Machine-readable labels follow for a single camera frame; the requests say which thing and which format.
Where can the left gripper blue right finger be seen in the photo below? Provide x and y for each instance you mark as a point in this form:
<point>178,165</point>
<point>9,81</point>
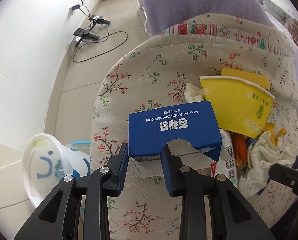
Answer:
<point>174,180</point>

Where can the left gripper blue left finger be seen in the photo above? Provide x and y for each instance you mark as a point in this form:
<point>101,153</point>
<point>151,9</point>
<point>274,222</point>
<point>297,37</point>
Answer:
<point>122,168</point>

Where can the blue biscuit box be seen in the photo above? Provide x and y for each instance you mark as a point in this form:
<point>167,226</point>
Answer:
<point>195,122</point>

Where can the yellow snack wrapper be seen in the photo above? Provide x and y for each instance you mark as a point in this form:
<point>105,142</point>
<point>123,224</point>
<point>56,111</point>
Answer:
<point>273,136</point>

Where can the white AD milk bottle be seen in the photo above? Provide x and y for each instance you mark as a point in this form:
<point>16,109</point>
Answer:
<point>226,164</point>

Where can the orange snack wrapper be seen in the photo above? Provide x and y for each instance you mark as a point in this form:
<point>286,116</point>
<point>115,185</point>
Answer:
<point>240,150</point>

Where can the white patterned trash bin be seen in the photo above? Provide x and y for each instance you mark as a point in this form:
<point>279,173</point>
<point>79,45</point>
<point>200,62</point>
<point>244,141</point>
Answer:
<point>46,161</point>

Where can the teal object under bin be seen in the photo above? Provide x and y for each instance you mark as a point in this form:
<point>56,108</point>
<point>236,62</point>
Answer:
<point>81,143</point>

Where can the small white tissue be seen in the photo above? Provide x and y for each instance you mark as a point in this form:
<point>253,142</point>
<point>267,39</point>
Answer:
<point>193,93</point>

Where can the yellow paper cup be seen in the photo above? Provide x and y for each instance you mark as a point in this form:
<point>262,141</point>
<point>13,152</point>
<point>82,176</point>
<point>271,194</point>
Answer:
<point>240,106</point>

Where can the floral tablecloth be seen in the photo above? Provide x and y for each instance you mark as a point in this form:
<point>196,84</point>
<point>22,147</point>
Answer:
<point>154,75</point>

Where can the yellow sponge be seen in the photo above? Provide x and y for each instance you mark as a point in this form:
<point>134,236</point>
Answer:
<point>260,80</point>

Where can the black tripod device near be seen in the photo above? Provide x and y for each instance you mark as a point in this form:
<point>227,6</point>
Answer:
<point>84,34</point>

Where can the black tripod device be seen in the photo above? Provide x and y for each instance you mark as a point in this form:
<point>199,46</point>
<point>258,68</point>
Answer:
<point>98,19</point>
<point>84,34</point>

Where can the black tripod device far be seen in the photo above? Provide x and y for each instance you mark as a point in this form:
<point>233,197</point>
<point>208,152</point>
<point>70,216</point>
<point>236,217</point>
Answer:
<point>98,19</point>

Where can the grey pillow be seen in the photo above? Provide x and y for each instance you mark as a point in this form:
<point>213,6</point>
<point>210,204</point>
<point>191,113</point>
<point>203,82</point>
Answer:
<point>282,10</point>

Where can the wall charger plug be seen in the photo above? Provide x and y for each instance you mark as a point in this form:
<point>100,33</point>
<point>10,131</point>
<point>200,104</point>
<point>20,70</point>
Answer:
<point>77,6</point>

